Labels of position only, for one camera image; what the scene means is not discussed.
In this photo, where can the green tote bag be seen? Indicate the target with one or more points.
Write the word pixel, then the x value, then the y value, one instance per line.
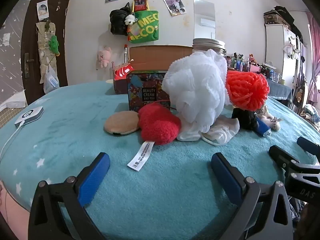
pixel 147 27

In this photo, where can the tan powder puff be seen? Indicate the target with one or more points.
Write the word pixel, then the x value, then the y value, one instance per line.
pixel 121 123

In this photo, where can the green plush toy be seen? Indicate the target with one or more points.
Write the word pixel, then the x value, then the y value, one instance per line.
pixel 54 45

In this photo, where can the white fluffy bow hair clip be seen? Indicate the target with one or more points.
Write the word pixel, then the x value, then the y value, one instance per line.
pixel 271 122

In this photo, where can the beige hanging wall organizer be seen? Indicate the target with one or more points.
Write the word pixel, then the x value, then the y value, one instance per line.
pixel 43 45

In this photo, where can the clear plastic bag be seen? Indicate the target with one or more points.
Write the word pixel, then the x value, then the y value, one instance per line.
pixel 51 80

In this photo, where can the black scrunchie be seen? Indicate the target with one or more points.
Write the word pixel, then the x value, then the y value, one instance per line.
pixel 243 118

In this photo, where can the side table with cosmetics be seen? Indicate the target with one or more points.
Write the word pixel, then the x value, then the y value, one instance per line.
pixel 240 61

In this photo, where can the pink curtain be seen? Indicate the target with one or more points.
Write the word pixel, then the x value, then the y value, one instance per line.
pixel 313 45

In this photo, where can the photo poster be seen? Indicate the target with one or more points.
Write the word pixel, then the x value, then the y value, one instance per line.
pixel 174 6

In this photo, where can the photo sheet on door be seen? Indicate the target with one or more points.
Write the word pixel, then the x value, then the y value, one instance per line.
pixel 42 10

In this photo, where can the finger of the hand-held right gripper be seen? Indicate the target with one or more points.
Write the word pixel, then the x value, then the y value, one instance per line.
pixel 282 158
pixel 308 145

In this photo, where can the red knitted heart plush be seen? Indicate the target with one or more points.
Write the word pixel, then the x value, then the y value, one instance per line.
pixel 157 125

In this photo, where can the white non-woven sachet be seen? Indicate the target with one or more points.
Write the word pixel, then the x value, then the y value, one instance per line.
pixel 228 127

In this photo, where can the black bag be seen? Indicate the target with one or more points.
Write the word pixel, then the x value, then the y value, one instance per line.
pixel 118 21

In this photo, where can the wall mirror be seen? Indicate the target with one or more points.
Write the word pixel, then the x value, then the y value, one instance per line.
pixel 204 12

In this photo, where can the woven basket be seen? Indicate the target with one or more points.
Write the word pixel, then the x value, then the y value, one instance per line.
pixel 275 18

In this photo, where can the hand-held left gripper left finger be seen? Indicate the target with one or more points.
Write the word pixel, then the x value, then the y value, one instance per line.
pixel 93 177

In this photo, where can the white wardrobe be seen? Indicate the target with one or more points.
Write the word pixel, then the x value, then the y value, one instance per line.
pixel 275 47

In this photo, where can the white mesh bath pouf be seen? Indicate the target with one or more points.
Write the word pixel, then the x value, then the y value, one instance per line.
pixel 197 87

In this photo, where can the person's left leg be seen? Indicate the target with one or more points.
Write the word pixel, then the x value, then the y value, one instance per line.
pixel 12 210

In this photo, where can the orange knitted ball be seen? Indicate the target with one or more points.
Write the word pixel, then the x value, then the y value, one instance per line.
pixel 247 90

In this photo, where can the glass jar of tea leaves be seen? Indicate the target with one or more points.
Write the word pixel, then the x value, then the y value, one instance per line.
pixel 208 45

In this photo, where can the pink bunny plush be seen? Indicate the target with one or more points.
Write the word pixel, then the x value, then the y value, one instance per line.
pixel 104 56

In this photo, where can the cardboard box with red lining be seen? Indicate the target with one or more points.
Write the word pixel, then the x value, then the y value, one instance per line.
pixel 160 57

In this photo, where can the dark brown door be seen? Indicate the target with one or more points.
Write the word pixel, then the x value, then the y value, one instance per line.
pixel 30 40

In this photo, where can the wooden chair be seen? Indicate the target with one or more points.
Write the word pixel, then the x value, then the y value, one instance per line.
pixel 301 97

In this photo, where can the colourful printed tin box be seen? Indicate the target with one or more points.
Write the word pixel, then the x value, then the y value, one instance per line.
pixel 147 90

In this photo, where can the desk with blue cloth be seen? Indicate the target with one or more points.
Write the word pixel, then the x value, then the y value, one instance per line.
pixel 281 91

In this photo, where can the black garment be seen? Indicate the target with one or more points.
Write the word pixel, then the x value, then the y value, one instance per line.
pixel 295 22

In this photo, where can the red-capped metal pole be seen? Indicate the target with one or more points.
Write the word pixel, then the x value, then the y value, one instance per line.
pixel 126 53

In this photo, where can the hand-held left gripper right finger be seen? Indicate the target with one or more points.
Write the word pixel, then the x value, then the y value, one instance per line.
pixel 226 177

